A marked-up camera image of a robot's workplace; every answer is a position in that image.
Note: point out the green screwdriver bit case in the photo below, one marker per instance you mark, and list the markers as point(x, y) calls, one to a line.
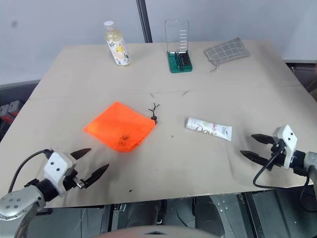
point(179, 62)

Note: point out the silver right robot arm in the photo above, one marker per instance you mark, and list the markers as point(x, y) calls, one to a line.
point(311, 158)

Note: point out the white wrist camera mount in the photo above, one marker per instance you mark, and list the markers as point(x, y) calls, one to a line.
point(288, 141)
point(57, 166)

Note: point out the yellow drink bottle floral label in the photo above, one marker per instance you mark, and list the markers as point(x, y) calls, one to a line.
point(119, 49)

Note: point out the grey red socket boxes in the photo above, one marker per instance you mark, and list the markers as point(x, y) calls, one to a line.
point(11, 110)

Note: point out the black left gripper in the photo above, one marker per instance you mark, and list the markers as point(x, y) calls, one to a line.
point(71, 182)

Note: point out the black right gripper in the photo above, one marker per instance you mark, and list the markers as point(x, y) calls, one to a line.
point(278, 158)

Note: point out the grey checked cloth pouch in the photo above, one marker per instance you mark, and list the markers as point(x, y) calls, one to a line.
point(226, 52)

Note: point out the beige table cover sheet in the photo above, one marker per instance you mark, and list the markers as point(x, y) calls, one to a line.
point(173, 161)

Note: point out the white Dove tube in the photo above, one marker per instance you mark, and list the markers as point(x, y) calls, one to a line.
point(205, 127)

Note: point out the black metal frame post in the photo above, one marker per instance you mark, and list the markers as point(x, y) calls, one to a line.
point(144, 22)

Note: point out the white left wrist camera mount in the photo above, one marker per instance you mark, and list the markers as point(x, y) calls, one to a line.
point(57, 166)

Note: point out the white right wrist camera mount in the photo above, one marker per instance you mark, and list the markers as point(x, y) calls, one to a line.
point(288, 141)

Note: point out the black table frame bar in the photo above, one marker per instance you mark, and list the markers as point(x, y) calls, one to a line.
point(255, 215)

